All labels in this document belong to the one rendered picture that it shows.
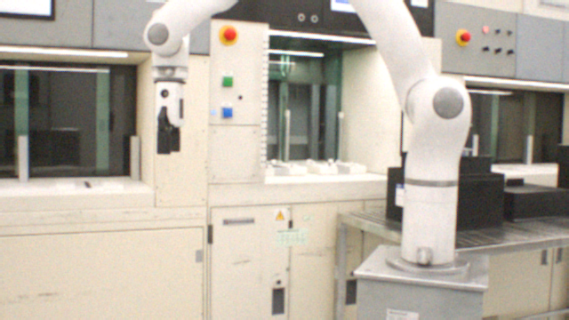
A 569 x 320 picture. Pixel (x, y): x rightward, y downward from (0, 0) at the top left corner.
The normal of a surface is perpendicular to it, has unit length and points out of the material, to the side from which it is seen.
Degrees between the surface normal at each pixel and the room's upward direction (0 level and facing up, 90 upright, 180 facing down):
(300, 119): 90
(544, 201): 90
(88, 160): 90
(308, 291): 90
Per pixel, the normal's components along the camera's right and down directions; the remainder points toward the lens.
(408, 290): -0.37, 0.05
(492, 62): 0.40, 0.07
